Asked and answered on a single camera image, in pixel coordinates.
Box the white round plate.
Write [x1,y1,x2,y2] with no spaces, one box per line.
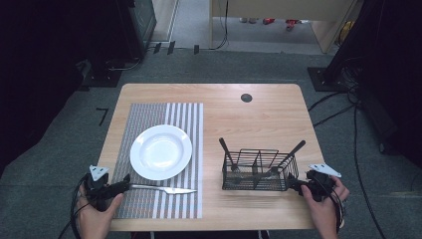
[129,123,194,182]

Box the striped woven placemat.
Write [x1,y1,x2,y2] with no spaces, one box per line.
[111,102,204,220]

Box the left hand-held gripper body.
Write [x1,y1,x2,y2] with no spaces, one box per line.
[84,164,116,212]

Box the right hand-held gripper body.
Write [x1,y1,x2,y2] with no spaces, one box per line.
[300,161,342,203]

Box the black hanging cable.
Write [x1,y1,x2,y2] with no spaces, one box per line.
[208,0,231,52]

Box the black-handled utensil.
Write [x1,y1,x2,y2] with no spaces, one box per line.
[271,139,308,173]
[218,136,239,172]

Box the right hand-held gripper cable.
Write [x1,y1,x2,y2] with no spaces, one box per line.
[317,175,347,234]

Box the black floor cable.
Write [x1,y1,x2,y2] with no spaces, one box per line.
[351,99,388,239]
[307,91,357,128]

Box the black wire cutlery basket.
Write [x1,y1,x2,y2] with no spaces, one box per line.
[220,148,300,192]

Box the person's right hand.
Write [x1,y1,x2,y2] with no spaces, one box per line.
[300,175,350,239]

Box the left hand-held gripper cable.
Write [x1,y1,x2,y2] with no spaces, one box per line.
[57,174,92,239]

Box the silver table knife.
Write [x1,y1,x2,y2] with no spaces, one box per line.
[128,183,198,195]

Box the person's left hand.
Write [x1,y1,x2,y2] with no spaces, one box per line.
[76,191,124,239]

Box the black stand base plate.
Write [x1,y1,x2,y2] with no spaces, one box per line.
[77,68,123,93]
[307,66,357,93]

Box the hand-held gripper cable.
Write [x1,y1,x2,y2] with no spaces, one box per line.
[317,175,347,234]
[57,174,92,239]

